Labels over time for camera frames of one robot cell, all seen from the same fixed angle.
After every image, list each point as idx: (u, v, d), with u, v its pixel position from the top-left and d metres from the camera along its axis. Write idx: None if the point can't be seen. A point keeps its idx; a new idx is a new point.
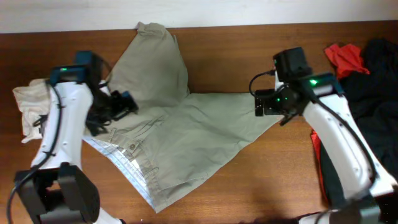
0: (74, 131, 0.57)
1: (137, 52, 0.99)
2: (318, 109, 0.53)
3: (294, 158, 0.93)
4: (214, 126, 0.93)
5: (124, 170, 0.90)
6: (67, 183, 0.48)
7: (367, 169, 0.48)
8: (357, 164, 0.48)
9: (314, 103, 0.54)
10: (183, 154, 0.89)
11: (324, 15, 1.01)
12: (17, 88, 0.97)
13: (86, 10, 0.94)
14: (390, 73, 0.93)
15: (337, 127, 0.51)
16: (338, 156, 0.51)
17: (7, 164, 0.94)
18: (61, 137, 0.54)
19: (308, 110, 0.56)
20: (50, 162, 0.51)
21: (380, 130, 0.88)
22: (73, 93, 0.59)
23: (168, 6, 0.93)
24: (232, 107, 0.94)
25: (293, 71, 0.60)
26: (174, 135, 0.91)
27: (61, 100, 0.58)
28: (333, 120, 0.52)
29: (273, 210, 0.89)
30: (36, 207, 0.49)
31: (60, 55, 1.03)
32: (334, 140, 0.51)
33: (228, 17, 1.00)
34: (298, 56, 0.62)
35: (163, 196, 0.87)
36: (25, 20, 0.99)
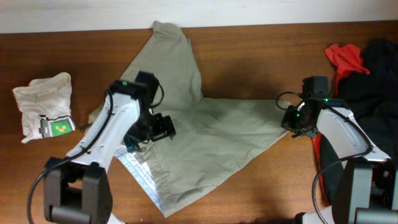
0: (115, 137, 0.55)
1: (152, 53, 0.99)
2: (326, 112, 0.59)
3: (294, 158, 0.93)
4: (227, 132, 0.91)
5: (135, 172, 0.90)
6: (89, 183, 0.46)
7: (364, 145, 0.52)
8: (356, 142, 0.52)
9: (326, 113, 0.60)
10: (195, 159, 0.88)
11: (324, 15, 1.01)
12: (17, 88, 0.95)
13: (86, 10, 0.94)
14: (390, 72, 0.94)
15: (341, 123, 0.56)
16: (342, 142, 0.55)
17: (8, 164, 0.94)
18: (102, 139, 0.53)
19: (323, 122, 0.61)
20: (81, 158, 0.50)
21: (380, 130, 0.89)
22: (126, 104, 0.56)
23: (168, 6, 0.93)
24: (245, 114, 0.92)
25: (314, 93, 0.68)
26: (186, 140, 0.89)
27: (114, 107, 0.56)
28: (337, 118, 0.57)
29: (272, 210, 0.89)
30: (53, 197, 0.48)
31: (60, 56, 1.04)
32: (337, 131, 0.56)
33: (229, 18, 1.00)
34: (323, 83, 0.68)
35: (173, 201, 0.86)
36: (24, 22, 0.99)
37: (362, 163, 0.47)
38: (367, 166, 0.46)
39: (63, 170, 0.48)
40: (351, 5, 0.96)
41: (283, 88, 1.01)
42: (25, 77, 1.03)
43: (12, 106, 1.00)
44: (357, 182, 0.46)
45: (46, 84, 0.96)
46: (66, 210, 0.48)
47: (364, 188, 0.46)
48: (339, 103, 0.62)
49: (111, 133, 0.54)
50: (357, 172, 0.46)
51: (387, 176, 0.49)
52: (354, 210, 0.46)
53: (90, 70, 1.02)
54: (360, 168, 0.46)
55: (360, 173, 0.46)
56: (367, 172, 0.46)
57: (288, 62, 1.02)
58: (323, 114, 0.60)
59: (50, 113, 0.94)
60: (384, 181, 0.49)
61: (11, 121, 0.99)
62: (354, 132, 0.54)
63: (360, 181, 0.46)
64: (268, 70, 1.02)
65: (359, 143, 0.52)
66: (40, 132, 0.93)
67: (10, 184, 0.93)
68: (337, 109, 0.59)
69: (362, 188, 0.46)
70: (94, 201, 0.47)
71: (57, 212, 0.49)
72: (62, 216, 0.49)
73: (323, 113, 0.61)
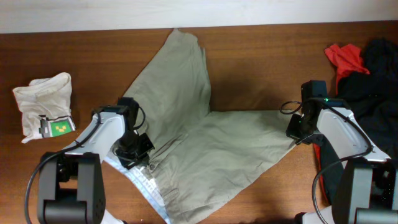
0: (106, 138, 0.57)
1: (163, 64, 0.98)
2: (327, 112, 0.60)
3: (294, 158, 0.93)
4: (236, 146, 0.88)
5: (143, 188, 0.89)
6: (85, 171, 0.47)
7: (365, 145, 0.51)
8: (355, 140, 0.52)
9: (326, 113, 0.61)
10: (204, 175, 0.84)
11: (324, 15, 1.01)
12: (17, 88, 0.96)
13: (86, 10, 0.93)
14: (390, 73, 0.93)
15: (342, 122, 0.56)
16: (341, 140, 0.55)
17: (8, 164, 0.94)
18: (93, 137, 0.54)
19: (324, 122, 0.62)
20: (74, 150, 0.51)
21: (380, 130, 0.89)
22: (112, 116, 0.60)
23: (168, 6, 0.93)
24: (254, 126, 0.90)
25: (314, 95, 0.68)
26: (194, 155, 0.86)
27: (101, 119, 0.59)
28: (337, 118, 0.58)
29: (272, 209, 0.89)
30: (48, 192, 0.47)
31: (60, 56, 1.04)
32: (337, 130, 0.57)
33: (228, 18, 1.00)
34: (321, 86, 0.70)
35: (183, 219, 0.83)
36: (23, 22, 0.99)
37: (362, 162, 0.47)
38: (367, 166, 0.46)
39: (59, 160, 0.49)
40: (351, 5, 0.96)
41: (283, 88, 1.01)
42: (25, 77, 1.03)
43: (12, 106, 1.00)
44: (356, 180, 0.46)
45: (46, 84, 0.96)
46: (61, 205, 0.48)
47: (363, 188, 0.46)
48: (339, 104, 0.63)
49: (102, 134, 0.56)
50: (357, 172, 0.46)
51: (387, 177, 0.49)
52: (354, 210, 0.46)
53: (90, 70, 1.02)
54: (359, 167, 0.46)
55: (360, 173, 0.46)
56: (367, 172, 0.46)
57: (288, 62, 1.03)
58: (323, 114, 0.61)
59: (50, 114, 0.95)
60: (384, 182, 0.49)
61: (11, 121, 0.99)
62: (354, 134, 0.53)
63: (360, 180, 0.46)
64: (268, 70, 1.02)
65: (360, 143, 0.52)
66: (40, 132, 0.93)
67: (10, 184, 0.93)
68: (338, 111, 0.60)
69: (362, 186, 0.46)
70: (90, 191, 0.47)
71: (52, 210, 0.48)
72: (57, 214, 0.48)
73: (322, 113, 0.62)
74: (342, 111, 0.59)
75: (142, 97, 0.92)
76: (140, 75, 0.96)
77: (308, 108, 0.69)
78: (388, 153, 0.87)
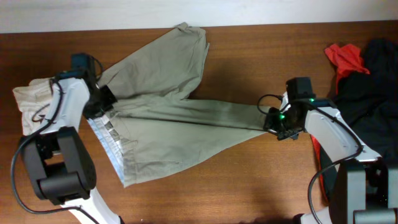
0: (73, 106, 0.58)
1: (166, 42, 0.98)
2: (314, 114, 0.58)
3: (294, 158, 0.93)
4: (205, 121, 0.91)
5: (107, 147, 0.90)
6: (66, 143, 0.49)
7: (355, 146, 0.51)
8: (345, 141, 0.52)
9: (313, 114, 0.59)
10: (166, 135, 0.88)
11: (324, 15, 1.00)
12: (17, 88, 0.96)
13: (85, 10, 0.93)
14: (390, 73, 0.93)
15: (329, 123, 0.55)
16: (331, 142, 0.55)
17: (8, 164, 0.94)
18: (62, 111, 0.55)
19: (311, 124, 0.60)
20: (50, 128, 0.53)
21: (379, 130, 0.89)
22: (73, 83, 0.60)
23: (168, 6, 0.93)
24: (229, 110, 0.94)
25: (299, 94, 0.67)
26: (163, 118, 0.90)
27: (63, 88, 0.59)
28: (325, 119, 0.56)
29: (273, 210, 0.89)
30: (38, 172, 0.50)
31: (60, 56, 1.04)
32: (324, 130, 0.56)
33: (228, 18, 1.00)
34: (306, 83, 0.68)
35: (134, 172, 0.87)
36: (23, 21, 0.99)
37: (356, 164, 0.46)
38: (360, 168, 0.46)
39: (37, 142, 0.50)
40: (351, 5, 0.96)
41: (283, 88, 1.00)
42: (25, 77, 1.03)
43: (12, 106, 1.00)
44: (351, 185, 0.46)
45: (45, 83, 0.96)
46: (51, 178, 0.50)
47: (359, 190, 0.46)
48: (324, 103, 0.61)
49: (68, 104, 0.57)
50: (351, 175, 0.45)
51: (380, 175, 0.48)
52: (351, 213, 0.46)
53: None
54: (352, 170, 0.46)
55: (354, 175, 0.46)
56: (360, 173, 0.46)
57: (288, 62, 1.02)
58: (310, 115, 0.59)
59: None
60: (376, 180, 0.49)
61: (11, 121, 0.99)
62: (341, 134, 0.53)
63: (356, 183, 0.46)
64: (267, 70, 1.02)
65: (349, 144, 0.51)
66: None
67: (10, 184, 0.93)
68: (325, 111, 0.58)
69: (358, 189, 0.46)
70: (77, 159, 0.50)
71: (46, 185, 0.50)
72: (52, 187, 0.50)
73: (310, 114, 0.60)
74: (328, 111, 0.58)
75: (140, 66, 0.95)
76: (144, 48, 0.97)
77: (295, 109, 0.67)
78: (389, 153, 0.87)
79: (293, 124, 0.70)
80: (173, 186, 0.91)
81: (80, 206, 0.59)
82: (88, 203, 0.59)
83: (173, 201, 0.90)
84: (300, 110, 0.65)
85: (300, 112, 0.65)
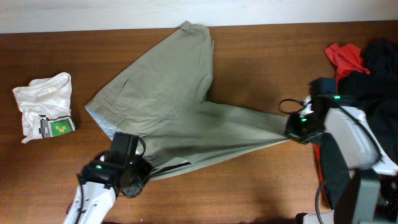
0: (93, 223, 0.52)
1: (173, 47, 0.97)
2: (337, 112, 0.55)
3: (293, 158, 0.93)
4: (224, 128, 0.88)
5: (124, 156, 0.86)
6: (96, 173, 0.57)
7: (373, 154, 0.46)
8: (365, 147, 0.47)
9: (338, 111, 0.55)
10: (186, 145, 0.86)
11: (324, 15, 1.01)
12: (17, 88, 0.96)
13: (86, 9, 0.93)
14: (390, 72, 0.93)
15: (351, 124, 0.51)
16: (348, 145, 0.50)
17: (7, 163, 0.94)
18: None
19: (332, 125, 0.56)
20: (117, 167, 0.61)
21: (382, 131, 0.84)
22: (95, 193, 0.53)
23: (168, 6, 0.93)
24: (244, 117, 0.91)
25: (323, 93, 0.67)
26: (182, 131, 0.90)
27: (84, 201, 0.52)
28: (347, 119, 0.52)
29: (273, 209, 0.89)
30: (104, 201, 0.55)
31: (60, 56, 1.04)
32: (343, 132, 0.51)
33: (227, 18, 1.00)
34: (331, 84, 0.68)
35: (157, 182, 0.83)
36: (23, 22, 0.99)
37: (370, 174, 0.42)
38: (375, 179, 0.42)
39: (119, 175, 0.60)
40: (350, 6, 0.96)
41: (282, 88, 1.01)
42: (25, 76, 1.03)
43: (12, 105, 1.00)
44: (362, 195, 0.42)
45: (46, 84, 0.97)
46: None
47: (369, 203, 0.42)
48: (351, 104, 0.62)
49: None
50: (364, 185, 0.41)
51: (395, 188, 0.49)
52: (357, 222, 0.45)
53: (89, 70, 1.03)
54: (366, 178, 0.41)
55: (368, 186, 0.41)
56: (374, 183, 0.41)
57: (288, 61, 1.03)
58: (334, 112, 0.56)
59: (50, 113, 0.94)
60: (389, 191, 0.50)
61: (11, 121, 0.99)
62: (361, 137, 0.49)
63: (368, 194, 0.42)
64: (267, 69, 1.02)
65: (370, 152, 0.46)
66: (40, 132, 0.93)
67: (9, 184, 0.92)
68: (347, 112, 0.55)
69: (368, 201, 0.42)
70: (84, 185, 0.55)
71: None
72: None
73: (331, 112, 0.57)
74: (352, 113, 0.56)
75: (147, 72, 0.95)
76: (150, 51, 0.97)
77: (317, 107, 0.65)
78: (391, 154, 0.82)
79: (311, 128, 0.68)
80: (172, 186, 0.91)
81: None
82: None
83: (173, 201, 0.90)
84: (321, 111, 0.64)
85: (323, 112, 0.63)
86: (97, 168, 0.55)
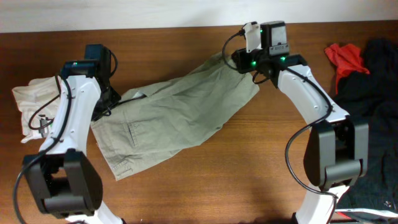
0: (83, 112, 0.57)
1: None
2: (285, 74, 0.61)
3: (294, 158, 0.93)
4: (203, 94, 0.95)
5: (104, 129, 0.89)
6: (69, 71, 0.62)
7: (325, 106, 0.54)
8: (316, 102, 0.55)
9: (282, 71, 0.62)
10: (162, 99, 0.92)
11: (321, 14, 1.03)
12: (17, 88, 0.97)
13: (86, 9, 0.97)
14: (389, 73, 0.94)
15: (300, 83, 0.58)
16: (303, 102, 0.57)
17: (5, 164, 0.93)
18: (70, 124, 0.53)
19: (284, 83, 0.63)
20: (72, 104, 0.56)
21: (380, 130, 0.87)
22: (84, 83, 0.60)
23: (168, 6, 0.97)
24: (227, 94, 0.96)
25: (273, 46, 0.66)
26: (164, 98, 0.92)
27: (71, 90, 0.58)
28: (296, 78, 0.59)
29: (272, 210, 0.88)
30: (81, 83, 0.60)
31: (59, 55, 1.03)
32: (297, 91, 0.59)
33: (227, 17, 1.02)
34: (278, 30, 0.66)
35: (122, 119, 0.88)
36: (25, 23, 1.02)
37: (325, 126, 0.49)
38: (328, 129, 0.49)
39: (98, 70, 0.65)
40: (342, 8, 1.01)
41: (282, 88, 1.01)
42: (23, 76, 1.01)
43: (11, 106, 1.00)
44: (324, 143, 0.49)
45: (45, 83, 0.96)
46: (55, 148, 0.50)
47: (329, 148, 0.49)
48: (296, 60, 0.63)
49: (78, 111, 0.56)
50: (321, 136, 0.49)
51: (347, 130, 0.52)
52: (324, 167, 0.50)
53: None
54: (322, 131, 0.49)
55: (326, 135, 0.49)
56: (330, 132, 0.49)
57: None
58: (282, 76, 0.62)
59: (50, 114, 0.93)
60: (344, 133, 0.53)
61: (10, 121, 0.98)
62: (313, 95, 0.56)
63: (328, 142, 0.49)
64: None
65: (321, 105, 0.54)
66: (40, 132, 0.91)
67: (6, 185, 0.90)
68: (295, 69, 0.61)
69: (328, 147, 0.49)
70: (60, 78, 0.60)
71: (33, 173, 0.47)
72: (56, 203, 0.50)
73: (282, 77, 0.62)
74: (299, 70, 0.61)
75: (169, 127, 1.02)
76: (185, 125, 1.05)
77: (265, 67, 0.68)
78: (389, 152, 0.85)
79: (262, 62, 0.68)
80: (172, 185, 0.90)
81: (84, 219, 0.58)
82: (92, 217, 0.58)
83: (173, 201, 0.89)
84: (263, 33, 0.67)
85: (266, 33, 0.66)
86: (74, 66, 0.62)
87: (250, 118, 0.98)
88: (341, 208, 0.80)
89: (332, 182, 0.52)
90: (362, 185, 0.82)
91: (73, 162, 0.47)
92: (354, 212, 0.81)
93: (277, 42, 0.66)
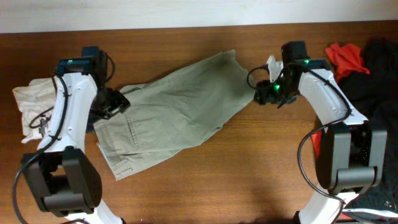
0: (80, 110, 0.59)
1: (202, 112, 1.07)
2: (308, 76, 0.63)
3: (294, 158, 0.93)
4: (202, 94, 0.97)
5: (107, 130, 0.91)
6: (64, 68, 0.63)
7: (343, 109, 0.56)
8: (334, 105, 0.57)
9: (305, 73, 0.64)
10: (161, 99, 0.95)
11: (321, 14, 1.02)
12: (17, 88, 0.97)
13: (86, 10, 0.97)
14: (390, 73, 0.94)
15: (322, 86, 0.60)
16: (321, 102, 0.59)
17: (5, 164, 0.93)
18: (67, 122, 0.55)
19: (306, 85, 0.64)
20: (70, 100, 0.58)
21: None
22: (78, 81, 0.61)
23: (168, 6, 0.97)
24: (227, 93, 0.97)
25: (295, 58, 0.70)
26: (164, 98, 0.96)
27: (66, 88, 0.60)
28: (318, 81, 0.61)
29: (273, 209, 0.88)
30: (77, 79, 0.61)
31: (60, 55, 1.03)
32: (318, 94, 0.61)
33: (227, 17, 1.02)
34: (301, 48, 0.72)
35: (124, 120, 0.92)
36: (25, 23, 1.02)
37: (341, 127, 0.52)
38: (344, 130, 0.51)
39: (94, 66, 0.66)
40: (343, 8, 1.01)
41: None
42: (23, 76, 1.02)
43: (12, 105, 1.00)
44: (337, 145, 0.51)
45: (46, 83, 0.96)
46: (53, 147, 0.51)
47: (344, 151, 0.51)
48: (319, 63, 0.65)
49: (75, 109, 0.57)
50: (336, 137, 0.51)
51: (364, 135, 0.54)
52: (336, 167, 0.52)
53: None
54: (338, 132, 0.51)
55: (341, 137, 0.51)
56: (345, 134, 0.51)
57: None
58: (304, 78, 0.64)
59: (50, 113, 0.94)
60: (361, 139, 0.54)
61: (10, 121, 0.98)
62: (332, 97, 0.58)
63: (341, 144, 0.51)
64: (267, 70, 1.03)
65: (339, 108, 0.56)
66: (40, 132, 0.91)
67: (7, 185, 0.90)
68: (316, 71, 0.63)
69: (341, 150, 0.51)
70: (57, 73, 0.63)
71: (32, 172, 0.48)
72: (56, 200, 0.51)
73: (304, 79, 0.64)
74: (322, 73, 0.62)
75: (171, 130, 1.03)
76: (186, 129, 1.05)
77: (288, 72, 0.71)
78: (389, 152, 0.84)
79: (286, 68, 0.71)
80: (173, 185, 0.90)
81: (84, 218, 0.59)
82: (92, 216, 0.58)
83: (173, 201, 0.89)
84: (286, 50, 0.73)
85: (288, 50, 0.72)
86: (69, 63, 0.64)
87: (252, 117, 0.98)
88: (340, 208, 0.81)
89: (343, 186, 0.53)
90: None
91: (69, 160, 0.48)
92: (355, 212, 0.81)
93: (298, 55, 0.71)
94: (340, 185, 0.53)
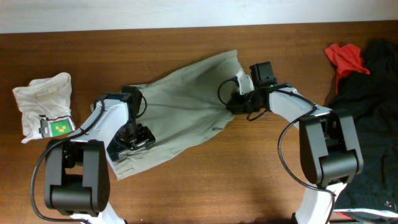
0: (111, 129, 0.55)
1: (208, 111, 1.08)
2: (274, 96, 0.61)
3: (294, 158, 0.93)
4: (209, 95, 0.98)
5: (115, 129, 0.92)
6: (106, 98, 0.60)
7: (310, 107, 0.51)
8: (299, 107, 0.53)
9: (273, 93, 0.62)
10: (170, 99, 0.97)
11: (323, 15, 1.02)
12: (17, 88, 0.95)
13: (86, 10, 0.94)
14: (389, 73, 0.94)
15: (287, 97, 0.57)
16: (290, 112, 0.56)
17: (5, 165, 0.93)
18: (99, 124, 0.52)
19: (277, 108, 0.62)
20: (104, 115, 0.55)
21: (380, 130, 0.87)
22: (115, 104, 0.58)
23: (168, 6, 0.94)
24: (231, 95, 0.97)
25: (262, 79, 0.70)
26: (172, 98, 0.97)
27: (105, 107, 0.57)
28: (282, 95, 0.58)
29: (272, 210, 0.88)
30: (120, 116, 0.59)
31: (60, 55, 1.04)
32: (284, 106, 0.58)
33: (227, 17, 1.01)
34: (267, 68, 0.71)
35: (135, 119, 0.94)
36: (23, 24, 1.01)
37: (313, 119, 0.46)
38: (316, 120, 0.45)
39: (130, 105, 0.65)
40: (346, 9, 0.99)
41: None
42: (24, 76, 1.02)
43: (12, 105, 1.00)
44: (312, 137, 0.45)
45: (46, 84, 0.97)
46: (79, 137, 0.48)
47: (319, 139, 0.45)
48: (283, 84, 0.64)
49: (107, 121, 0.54)
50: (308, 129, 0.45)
51: (335, 126, 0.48)
52: (318, 161, 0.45)
53: (90, 70, 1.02)
54: (310, 124, 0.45)
55: (313, 127, 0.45)
56: (317, 124, 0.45)
57: (289, 61, 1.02)
58: (272, 97, 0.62)
59: (50, 114, 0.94)
60: (333, 129, 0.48)
61: (10, 121, 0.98)
62: (296, 102, 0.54)
63: (316, 134, 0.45)
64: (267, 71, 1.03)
65: (305, 107, 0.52)
66: (40, 132, 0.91)
67: (7, 185, 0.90)
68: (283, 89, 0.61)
69: (319, 140, 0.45)
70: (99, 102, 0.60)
71: (53, 156, 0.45)
72: (63, 200, 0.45)
73: (272, 98, 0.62)
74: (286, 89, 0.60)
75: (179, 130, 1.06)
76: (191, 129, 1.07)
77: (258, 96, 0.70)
78: (389, 153, 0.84)
79: (256, 92, 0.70)
80: (172, 186, 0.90)
81: (87, 219, 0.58)
82: (96, 218, 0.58)
83: (173, 201, 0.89)
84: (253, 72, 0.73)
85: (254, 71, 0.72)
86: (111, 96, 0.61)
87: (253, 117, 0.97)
88: (340, 208, 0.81)
89: (331, 179, 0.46)
90: (361, 185, 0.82)
91: (92, 151, 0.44)
92: (355, 212, 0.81)
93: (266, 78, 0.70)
94: (327, 178, 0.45)
